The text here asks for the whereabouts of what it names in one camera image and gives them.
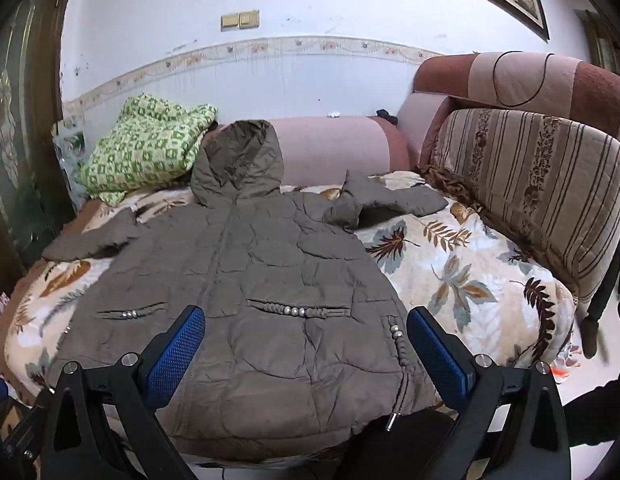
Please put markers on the clear plastic bag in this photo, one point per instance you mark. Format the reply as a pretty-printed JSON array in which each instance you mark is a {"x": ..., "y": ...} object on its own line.
[{"x": 72, "y": 145}]

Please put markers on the striped floral sofa cushion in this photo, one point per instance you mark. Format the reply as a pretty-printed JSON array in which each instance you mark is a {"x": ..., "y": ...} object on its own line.
[{"x": 539, "y": 180}]

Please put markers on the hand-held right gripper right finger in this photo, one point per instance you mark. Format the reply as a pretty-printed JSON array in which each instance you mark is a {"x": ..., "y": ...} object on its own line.
[{"x": 439, "y": 360}]

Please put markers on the leaf print fleece blanket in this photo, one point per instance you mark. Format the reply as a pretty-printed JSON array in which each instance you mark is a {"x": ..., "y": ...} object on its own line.
[{"x": 464, "y": 270}]

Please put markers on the green checked blanket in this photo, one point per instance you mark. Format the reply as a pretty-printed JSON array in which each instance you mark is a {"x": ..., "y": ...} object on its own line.
[{"x": 150, "y": 145}]

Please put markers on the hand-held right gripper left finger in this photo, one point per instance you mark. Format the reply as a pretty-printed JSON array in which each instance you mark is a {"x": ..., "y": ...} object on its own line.
[{"x": 172, "y": 357}]

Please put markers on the wooden window frame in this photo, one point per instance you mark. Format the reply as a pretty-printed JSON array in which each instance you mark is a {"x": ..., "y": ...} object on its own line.
[{"x": 602, "y": 40}]

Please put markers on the wooden door with glass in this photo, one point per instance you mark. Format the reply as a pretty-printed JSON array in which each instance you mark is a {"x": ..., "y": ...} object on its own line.
[{"x": 20, "y": 110}]

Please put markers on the small black object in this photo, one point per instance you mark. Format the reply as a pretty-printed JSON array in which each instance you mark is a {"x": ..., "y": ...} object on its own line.
[{"x": 385, "y": 114}]

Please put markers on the grey quilted blanket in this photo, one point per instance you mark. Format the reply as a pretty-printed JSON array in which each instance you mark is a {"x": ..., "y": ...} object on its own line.
[{"x": 270, "y": 260}]

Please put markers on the orange white plastic bag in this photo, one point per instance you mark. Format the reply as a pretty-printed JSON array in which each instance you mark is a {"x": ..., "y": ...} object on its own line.
[{"x": 562, "y": 366}]

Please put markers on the gold wall switch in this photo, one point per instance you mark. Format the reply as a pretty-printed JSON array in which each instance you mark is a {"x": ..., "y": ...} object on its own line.
[
  {"x": 230, "y": 21},
  {"x": 249, "y": 19}
]

